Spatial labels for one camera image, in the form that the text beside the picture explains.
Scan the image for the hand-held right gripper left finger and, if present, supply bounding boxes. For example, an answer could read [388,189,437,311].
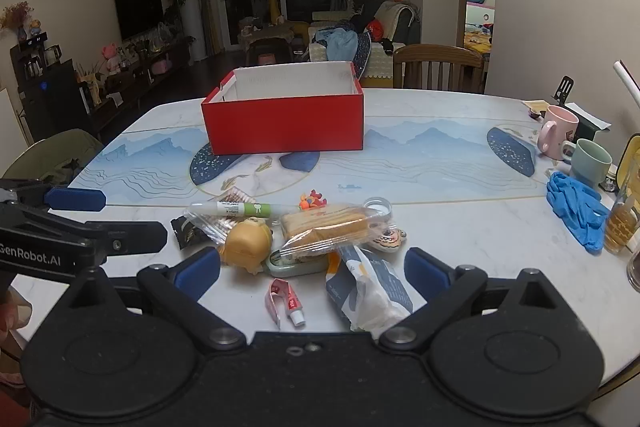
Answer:
[62,248,247,352]

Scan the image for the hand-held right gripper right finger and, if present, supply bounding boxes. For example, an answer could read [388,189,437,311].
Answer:
[379,247,566,352]

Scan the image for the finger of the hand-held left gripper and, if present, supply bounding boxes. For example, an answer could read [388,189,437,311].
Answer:
[0,178,107,212]
[82,220,169,264]

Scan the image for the dark snack packet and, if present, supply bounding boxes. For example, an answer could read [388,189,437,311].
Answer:
[170,214,211,250]

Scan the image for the yellow toy figure head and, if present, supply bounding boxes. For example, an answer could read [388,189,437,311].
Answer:
[220,217,275,275]

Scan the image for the white blue tissue packet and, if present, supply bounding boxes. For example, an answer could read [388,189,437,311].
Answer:
[325,244,416,338]

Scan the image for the green white marker pen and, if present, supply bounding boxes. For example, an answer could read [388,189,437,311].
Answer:
[186,202,273,219]

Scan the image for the cotton swab packet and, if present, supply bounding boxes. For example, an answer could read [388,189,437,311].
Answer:
[192,186,261,244]

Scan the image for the small red toothpaste tube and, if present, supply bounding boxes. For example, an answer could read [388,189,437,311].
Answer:
[270,279,307,327]

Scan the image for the light blue correction tape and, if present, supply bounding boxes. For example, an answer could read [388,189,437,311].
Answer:
[265,249,331,279]

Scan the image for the bread slice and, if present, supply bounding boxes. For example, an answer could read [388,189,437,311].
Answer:
[272,202,396,258]

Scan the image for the small orange red toy figure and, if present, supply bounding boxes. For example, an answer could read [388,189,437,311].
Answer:
[299,189,327,212]

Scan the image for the red cardboard box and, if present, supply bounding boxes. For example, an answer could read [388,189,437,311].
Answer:
[201,61,365,155]

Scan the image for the person's left hand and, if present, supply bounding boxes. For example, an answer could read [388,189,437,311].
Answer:
[0,289,32,390]

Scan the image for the tiger face charm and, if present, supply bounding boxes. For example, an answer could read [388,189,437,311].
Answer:
[367,227,408,254]

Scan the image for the olive green chair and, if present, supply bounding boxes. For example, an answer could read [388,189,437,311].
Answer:
[0,129,103,188]

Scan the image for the clear round lid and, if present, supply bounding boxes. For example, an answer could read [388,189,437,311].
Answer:
[362,197,393,220]

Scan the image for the black water dispenser cabinet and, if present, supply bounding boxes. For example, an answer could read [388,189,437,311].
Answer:
[10,42,86,142]

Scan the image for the dark television stand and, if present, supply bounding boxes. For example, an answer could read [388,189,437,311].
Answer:
[80,39,193,128]

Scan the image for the pink pig plush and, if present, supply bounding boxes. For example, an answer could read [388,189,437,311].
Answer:
[101,45,121,75]

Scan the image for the blue rubber gloves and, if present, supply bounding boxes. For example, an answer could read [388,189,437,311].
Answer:
[546,172,611,254]

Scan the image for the vase with dried flowers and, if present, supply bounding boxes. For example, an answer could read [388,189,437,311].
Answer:
[0,2,33,42]

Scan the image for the pink mug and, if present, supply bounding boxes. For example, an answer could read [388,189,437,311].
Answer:
[537,105,580,160]

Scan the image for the black television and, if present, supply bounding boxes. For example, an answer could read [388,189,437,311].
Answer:
[114,0,166,42]

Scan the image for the green mug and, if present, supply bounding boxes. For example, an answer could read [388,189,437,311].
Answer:
[561,138,613,188]

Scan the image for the dark bowl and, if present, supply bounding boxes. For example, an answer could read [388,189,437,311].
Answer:
[626,252,640,293]

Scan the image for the sofa with yellow white cover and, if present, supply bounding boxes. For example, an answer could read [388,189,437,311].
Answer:
[309,0,421,88]

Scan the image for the wooden chair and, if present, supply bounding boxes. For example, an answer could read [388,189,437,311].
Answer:
[393,44,486,94]

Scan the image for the dark box with white paper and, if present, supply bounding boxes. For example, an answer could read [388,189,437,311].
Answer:
[565,102,612,142]

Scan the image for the white standing air conditioner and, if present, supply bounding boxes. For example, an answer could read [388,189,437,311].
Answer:
[177,0,207,62]

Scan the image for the black phone stand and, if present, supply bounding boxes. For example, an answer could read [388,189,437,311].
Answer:
[552,76,575,105]

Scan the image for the yellow case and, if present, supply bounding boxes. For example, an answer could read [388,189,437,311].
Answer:
[614,134,640,198]

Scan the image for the bed with yellow bedding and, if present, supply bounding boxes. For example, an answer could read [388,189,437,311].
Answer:
[464,4,496,58]

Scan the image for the coffee table with cloth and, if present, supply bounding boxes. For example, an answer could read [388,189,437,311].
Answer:
[239,22,296,58]

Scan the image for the pile of blue clothes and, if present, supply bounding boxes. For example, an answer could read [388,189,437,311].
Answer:
[315,27,373,62]

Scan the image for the yellow giraffe toy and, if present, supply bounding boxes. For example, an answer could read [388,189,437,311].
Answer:
[260,0,286,25]

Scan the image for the white tube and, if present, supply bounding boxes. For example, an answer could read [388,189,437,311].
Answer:
[614,61,640,108]

